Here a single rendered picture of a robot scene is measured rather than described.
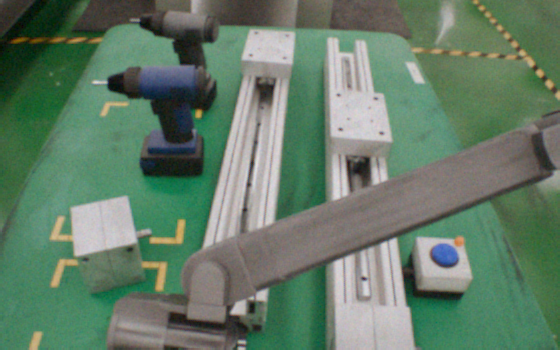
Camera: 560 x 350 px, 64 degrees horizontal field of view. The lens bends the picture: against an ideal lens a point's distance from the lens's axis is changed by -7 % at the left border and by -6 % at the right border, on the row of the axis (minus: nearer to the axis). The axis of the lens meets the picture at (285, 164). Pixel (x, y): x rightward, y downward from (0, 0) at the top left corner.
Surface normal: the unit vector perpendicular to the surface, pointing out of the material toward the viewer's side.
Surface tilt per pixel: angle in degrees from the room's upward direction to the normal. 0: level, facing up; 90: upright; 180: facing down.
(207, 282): 46
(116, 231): 0
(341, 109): 0
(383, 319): 0
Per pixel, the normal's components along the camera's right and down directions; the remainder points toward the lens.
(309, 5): 0.04, 0.65
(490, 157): -0.10, -0.10
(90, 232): 0.07, -0.75
